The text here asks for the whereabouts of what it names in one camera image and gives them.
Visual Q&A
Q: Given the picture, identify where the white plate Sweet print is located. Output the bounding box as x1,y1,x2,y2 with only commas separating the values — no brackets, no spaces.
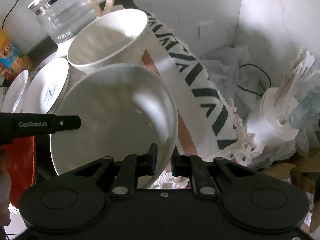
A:
1,70,30,113

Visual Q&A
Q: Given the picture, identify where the red and black bowl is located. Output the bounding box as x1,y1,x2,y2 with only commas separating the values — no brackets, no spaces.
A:
3,137,36,208

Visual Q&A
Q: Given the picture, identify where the white bowl yellow rim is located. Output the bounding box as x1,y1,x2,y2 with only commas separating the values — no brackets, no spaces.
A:
50,64,178,189

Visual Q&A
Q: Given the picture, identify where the patterned fringed cloth mat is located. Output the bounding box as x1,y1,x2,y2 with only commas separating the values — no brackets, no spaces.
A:
139,11,256,189

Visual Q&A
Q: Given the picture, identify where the white plate green X print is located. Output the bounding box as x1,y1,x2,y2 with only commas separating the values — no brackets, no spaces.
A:
22,57,69,114

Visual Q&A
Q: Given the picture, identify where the orange juice bottle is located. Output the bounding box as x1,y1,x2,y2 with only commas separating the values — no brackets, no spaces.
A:
0,29,35,76

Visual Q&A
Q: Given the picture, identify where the white utensil holder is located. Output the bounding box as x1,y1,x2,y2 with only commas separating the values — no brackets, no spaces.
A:
245,50,319,153

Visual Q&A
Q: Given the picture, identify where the white bowl near kettle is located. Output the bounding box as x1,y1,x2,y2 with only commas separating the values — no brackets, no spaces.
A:
67,9,150,74

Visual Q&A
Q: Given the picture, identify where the glass electric kettle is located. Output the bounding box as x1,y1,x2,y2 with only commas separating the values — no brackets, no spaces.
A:
28,0,114,44

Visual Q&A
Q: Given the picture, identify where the black power cable right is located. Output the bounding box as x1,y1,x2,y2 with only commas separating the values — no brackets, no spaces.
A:
1,0,27,29

